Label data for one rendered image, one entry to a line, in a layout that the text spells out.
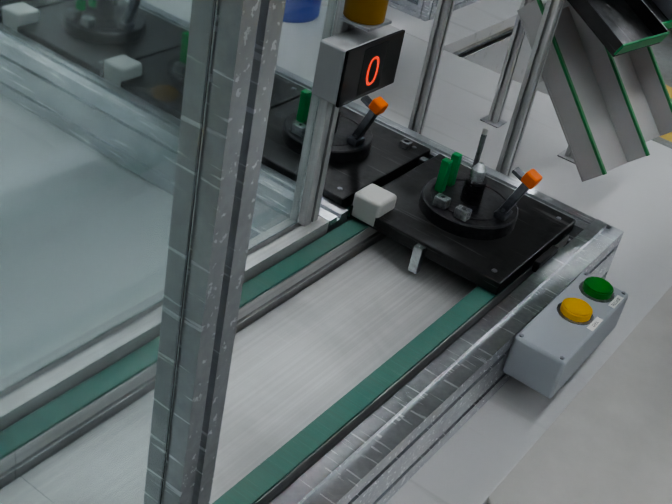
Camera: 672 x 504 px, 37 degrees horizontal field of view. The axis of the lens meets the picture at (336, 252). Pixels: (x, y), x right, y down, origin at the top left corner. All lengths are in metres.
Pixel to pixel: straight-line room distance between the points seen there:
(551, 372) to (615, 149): 0.53
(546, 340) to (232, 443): 0.42
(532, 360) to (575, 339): 0.06
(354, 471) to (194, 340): 0.51
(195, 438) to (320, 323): 0.68
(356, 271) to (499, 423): 0.28
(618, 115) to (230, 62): 1.27
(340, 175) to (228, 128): 1.00
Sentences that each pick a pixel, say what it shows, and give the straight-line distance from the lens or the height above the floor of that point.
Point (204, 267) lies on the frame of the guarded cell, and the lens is 0.50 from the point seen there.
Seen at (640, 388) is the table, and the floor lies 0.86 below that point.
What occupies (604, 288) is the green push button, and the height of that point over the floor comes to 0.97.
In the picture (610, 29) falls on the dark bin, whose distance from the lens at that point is 1.50.
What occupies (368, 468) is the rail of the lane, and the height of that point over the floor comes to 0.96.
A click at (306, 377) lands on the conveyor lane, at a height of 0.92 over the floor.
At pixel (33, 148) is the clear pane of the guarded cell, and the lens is 0.40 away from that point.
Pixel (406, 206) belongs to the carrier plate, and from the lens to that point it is 1.42.
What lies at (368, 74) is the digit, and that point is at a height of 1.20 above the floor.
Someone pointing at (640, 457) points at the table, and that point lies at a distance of 1.31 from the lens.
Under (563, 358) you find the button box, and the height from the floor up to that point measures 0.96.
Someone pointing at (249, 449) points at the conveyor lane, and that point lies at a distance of 1.07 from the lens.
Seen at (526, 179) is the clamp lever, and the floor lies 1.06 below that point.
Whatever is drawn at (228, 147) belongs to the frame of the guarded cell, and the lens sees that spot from 0.46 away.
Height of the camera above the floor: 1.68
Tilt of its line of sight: 34 degrees down
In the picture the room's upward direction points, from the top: 12 degrees clockwise
